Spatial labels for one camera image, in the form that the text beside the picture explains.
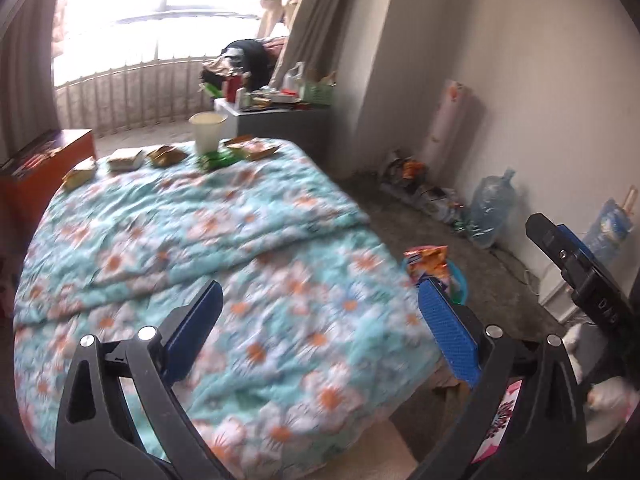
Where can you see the golden snack wrapper left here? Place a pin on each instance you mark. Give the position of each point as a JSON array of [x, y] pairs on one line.
[[80, 174]]

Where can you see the metal balcony railing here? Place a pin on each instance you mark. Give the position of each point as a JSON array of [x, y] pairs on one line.
[[133, 96]]

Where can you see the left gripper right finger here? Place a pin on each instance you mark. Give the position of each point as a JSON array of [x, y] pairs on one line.
[[457, 345]]

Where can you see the golden snack wrapper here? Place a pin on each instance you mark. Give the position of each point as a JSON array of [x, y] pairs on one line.
[[80, 174], [166, 156]]

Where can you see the black clothes pile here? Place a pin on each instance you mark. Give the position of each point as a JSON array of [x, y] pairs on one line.
[[258, 57]]

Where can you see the golden snack wrapper middle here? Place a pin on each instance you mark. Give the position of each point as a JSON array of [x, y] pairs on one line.
[[166, 156]]

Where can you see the blue plastic waste basket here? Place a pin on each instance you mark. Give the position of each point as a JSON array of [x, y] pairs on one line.
[[458, 288]]

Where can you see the white sandwich cake pack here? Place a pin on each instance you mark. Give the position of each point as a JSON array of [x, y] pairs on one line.
[[126, 159]]

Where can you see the white plastic bag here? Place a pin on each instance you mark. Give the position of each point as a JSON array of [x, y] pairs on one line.
[[293, 80]]

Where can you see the pink snack bag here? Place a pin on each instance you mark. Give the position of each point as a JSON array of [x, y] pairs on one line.
[[497, 428]]

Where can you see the grey bedside cabinet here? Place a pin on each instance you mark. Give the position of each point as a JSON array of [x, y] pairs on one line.
[[309, 129]]

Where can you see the finger of the blue right gripper seen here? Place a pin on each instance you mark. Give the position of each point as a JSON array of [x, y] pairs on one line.
[[571, 244]]

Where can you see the orange chips bag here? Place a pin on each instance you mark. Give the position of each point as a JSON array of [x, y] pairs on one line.
[[427, 261]]

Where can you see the grey left curtain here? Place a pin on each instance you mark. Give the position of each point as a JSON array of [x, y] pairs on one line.
[[27, 98]]

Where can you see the grey right curtain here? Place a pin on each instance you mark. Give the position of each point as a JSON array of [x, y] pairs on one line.
[[310, 36]]

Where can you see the large clear water jug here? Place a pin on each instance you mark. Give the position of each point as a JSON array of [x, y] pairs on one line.
[[491, 205]]

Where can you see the green plastic basket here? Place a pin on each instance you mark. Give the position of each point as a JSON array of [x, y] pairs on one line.
[[318, 93]]

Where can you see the grey curtain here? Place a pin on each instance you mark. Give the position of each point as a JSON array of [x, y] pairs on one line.
[[310, 36], [27, 98]]

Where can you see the floral teal quilt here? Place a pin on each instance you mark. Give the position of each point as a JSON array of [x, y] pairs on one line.
[[320, 335]]

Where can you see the orange snack wrapper right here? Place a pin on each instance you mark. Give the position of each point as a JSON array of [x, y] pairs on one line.
[[251, 148]]

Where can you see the white gloved right hand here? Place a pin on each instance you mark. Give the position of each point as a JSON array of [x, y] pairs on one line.
[[610, 400]]

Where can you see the green snack wrapper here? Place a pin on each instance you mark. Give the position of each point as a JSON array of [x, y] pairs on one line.
[[222, 158]]

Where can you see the beige hanging garment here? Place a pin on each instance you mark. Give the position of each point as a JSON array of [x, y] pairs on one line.
[[280, 5]]

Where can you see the red thermos bottle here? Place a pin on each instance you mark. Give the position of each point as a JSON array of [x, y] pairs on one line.
[[232, 84]]

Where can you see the white paper cup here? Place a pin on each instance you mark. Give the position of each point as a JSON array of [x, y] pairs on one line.
[[207, 129]]

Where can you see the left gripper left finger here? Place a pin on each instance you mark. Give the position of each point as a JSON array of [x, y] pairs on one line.
[[184, 332]]

